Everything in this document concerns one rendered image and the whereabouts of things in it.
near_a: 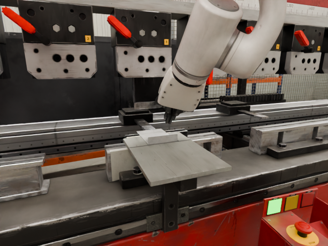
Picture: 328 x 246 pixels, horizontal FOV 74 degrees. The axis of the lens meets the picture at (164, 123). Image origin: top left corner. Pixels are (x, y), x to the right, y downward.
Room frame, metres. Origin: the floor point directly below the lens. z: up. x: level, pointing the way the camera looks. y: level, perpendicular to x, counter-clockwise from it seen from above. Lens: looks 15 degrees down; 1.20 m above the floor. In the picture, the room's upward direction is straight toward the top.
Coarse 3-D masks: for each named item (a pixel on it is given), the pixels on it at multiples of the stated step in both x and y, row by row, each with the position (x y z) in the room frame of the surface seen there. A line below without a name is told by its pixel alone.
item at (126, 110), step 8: (120, 112) 0.86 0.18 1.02; (128, 112) 0.82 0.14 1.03; (136, 112) 0.83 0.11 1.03; (144, 112) 0.84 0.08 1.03; (120, 120) 0.86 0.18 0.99; (128, 120) 0.81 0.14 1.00; (136, 120) 0.80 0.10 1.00; (144, 120) 0.80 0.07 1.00; (152, 120) 0.84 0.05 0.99; (144, 128) 0.69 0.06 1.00; (152, 128) 0.69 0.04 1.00
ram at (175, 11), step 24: (0, 0) 0.52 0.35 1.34; (48, 0) 0.52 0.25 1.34; (72, 0) 0.54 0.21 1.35; (96, 0) 0.56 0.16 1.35; (120, 0) 0.58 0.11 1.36; (144, 0) 0.60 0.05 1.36; (168, 0) 0.63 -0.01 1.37; (288, 0) 0.78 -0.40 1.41; (312, 0) 0.82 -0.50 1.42; (288, 24) 0.80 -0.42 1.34; (312, 24) 0.82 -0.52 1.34
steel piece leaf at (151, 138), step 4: (156, 132) 0.65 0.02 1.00; (160, 132) 0.65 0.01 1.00; (164, 132) 0.65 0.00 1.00; (144, 136) 0.61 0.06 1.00; (148, 136) 0.61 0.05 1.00; (152, 136) 0.61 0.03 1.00; (156, 136) 0.55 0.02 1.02; (160, 136) 0.56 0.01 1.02; (164, 136) 0.56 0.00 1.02; (168, 136) 0.56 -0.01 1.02; (172, 136) 0.57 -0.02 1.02; (176, 136) 0.57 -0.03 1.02; (144, 140) 0.58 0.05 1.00; (148, 140) 0.54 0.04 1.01; (152, 140) 0.55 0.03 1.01; (156, 140) 0.55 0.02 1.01; (160, 140) 0.56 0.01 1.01; (164, 140) 0.56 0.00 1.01; (168, 140) 0.56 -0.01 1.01; (172, 140) 0.57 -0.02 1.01; (176, 140) 0.57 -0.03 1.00; (148, 144) 0.54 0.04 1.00; (152, 144) 0.55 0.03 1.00
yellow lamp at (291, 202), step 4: (292, 196) 0.56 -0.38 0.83; (296, 196) 0.57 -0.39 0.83; (288, 200) 0.56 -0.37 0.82; (292, 200) 0.56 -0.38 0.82; (296, 200) 0.57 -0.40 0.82; (288, 204) 0.56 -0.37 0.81; (292, 204) 0.56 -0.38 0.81; (296, 204) 0.57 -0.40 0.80; (288, 208) 0.56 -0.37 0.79; (292, 208) 0.57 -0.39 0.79
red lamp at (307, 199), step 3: (312, 192) 0.58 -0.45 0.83; (303, 195) 0.58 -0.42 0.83; (306, 195) 0.58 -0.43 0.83; (309, 195) 0.58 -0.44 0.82; (312, 195) 0.59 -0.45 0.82; (303, 198) 0.58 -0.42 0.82; (306, 198) 0.58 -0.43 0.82; (309, 198) 0.58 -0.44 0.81; (312, 198) 0.59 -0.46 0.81; (303, 201) 0.58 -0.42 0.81; (306, 201) 0.58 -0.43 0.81; (309, 201) 0.58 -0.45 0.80; (312, 201) 0.59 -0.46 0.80; (303, 204) 0.58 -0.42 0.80; (306, 204) 0.58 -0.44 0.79; (309, 204) 0.58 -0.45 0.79
